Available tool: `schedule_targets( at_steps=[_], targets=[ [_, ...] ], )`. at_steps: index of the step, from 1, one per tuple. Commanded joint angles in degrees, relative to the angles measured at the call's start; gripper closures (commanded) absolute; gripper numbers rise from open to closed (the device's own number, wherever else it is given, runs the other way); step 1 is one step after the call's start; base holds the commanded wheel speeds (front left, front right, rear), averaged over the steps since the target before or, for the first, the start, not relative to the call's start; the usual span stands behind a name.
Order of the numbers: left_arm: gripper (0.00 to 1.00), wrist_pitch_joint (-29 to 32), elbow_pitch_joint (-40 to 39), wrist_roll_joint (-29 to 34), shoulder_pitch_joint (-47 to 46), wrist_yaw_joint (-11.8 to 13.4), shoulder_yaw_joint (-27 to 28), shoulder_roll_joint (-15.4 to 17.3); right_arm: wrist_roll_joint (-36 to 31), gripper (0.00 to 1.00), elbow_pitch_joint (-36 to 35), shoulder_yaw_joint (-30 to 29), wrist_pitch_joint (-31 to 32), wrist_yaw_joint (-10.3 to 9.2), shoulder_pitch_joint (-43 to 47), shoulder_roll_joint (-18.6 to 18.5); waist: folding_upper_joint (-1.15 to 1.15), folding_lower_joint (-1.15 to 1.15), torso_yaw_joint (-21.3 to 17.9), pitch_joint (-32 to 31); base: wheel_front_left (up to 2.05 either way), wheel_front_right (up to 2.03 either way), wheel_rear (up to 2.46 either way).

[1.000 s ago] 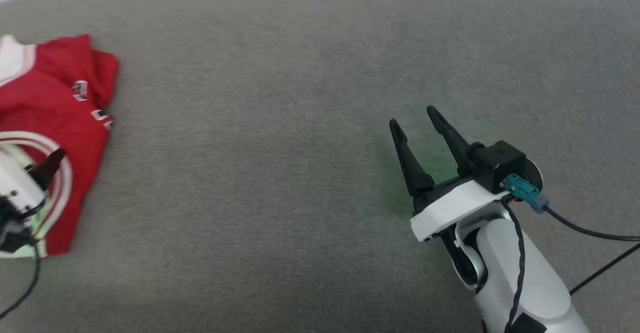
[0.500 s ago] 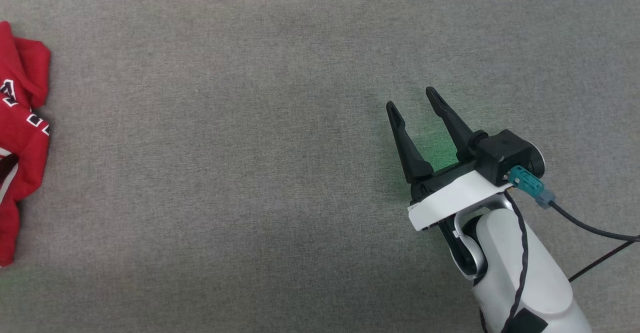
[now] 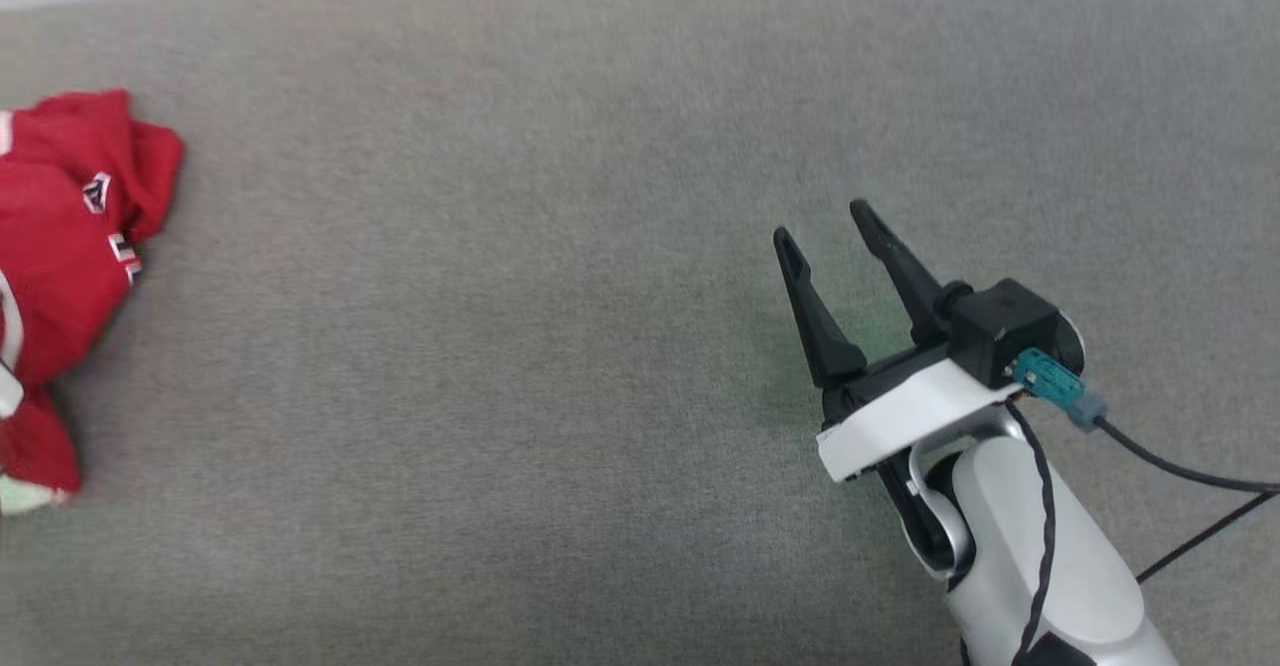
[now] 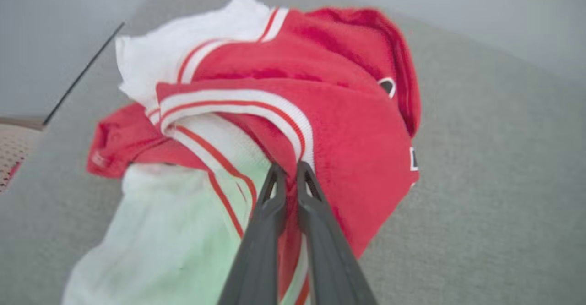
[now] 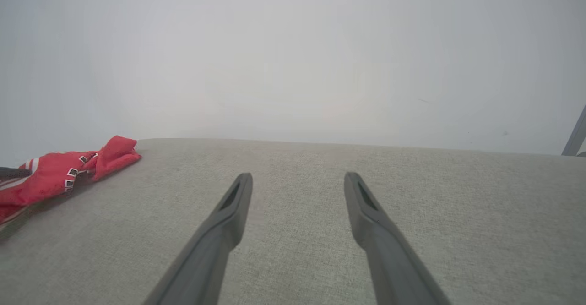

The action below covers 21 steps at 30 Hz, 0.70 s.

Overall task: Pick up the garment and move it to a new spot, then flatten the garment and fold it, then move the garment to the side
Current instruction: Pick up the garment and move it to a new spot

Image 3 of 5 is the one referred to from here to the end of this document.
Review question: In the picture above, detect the teal right camera cable connector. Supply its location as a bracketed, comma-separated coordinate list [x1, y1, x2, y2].
[1012, 349, 1109, 434]

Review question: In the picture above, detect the twisted black right arm cable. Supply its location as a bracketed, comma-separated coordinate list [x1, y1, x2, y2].
[1003, 401, 1059, 666]

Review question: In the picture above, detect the red basketball jersey white trim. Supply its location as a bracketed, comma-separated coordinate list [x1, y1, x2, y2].
[0, 89, 187, 517]

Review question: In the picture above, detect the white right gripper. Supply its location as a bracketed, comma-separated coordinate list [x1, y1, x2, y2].
[773, 200, 1023, 484]

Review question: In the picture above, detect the black right camera cable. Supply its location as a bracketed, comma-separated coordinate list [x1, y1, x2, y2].
[1095, 416, 1280, 584]

